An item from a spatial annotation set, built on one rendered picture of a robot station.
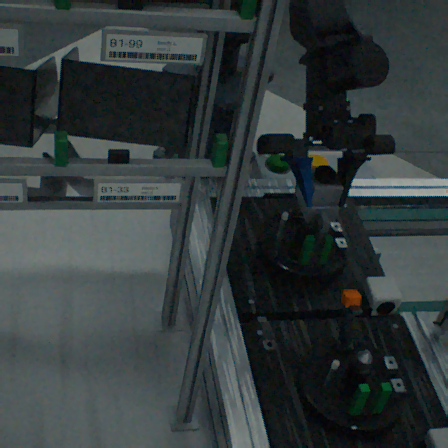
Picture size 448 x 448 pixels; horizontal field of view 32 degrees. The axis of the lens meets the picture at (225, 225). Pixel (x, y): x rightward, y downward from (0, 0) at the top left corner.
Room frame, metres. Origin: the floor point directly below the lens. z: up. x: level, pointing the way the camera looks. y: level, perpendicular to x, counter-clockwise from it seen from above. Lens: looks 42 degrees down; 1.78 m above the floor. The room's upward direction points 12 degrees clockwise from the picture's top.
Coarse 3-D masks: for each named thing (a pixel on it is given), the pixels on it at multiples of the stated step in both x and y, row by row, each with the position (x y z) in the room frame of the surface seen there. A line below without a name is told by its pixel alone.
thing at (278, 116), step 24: (72, 48) 1.47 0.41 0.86; (96, 48) 1.50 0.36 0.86; (264, 96) 1.45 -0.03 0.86; (264, 120) 1.36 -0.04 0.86; (288, 120) 1.38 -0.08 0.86; (0, 144) 1.10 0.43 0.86; (48, 144) 1.13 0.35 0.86; (96, 144) 1.16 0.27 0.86; (120, 144) 1.18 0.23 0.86; (384, 168) 1.28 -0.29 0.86; (408, 168) 1.30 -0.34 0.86
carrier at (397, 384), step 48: (288, 336) 0.70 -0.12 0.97; (336, 336) 0.72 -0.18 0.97; (384, 336) 0.74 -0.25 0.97; (288, 384) 0.62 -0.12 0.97; (336, 384) 0.62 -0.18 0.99; (384, 384) 0.60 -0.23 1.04; (432, 384) 0.67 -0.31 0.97; (288, 432) 0.55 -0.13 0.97; (336, 432) 0.56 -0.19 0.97; (384, 432) 0.58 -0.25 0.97; (432, 432) 0.58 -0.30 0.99
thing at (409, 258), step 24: (360, 216) 1.01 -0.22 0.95; (384, 216) 1.02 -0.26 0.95; (408, 216) 1.04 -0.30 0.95; (432, 216) 1.05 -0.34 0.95; (384, 240) 1.00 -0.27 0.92; (408, 240) 1.01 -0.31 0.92; (432, 240) 1.02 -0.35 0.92; (384, 264) 0.94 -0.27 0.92; (408, 264) 0.95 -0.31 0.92; (432, 264) 0.96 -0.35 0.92; (408, 288) 0.90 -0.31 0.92; (432, 288) 0.91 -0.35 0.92; (432, 312) 0.81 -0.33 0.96
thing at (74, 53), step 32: (64, 64) 0.63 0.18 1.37; (96, 64) 0.64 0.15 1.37; (64, 96) 0.62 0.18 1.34; (96, 96) 0.63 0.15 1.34; (128, 96) 0.63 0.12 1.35; (160, 96) 0.64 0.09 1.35; (192, 96) 0.65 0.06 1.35; (64, 128) 0.61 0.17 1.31; (96, 128) 0.61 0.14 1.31; (128, 128) 0.62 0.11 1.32; (160, 128) 0.63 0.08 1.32
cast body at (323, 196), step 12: (312, 168) 0.89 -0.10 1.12; (324, 168) 0.88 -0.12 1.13; (312, 180) 0.86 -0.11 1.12; (324, 180) 0.86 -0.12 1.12; (336, 180) 0.87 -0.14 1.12; (300, 192) 0.88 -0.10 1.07; (312, 192) 0.85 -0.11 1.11; (324, 192) 0.85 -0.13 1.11; (336, 192) 0.85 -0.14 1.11; (300, 204) 0.87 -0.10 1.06; (312, 204) 0.85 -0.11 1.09; (324, 204) 0.85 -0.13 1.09; (336, 204) 0.86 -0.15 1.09; (312, 216) 0.84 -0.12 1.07; (324, 216) 0.84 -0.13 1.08; (336, 216) 0.85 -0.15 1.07; (324, 228) 0.82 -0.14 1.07
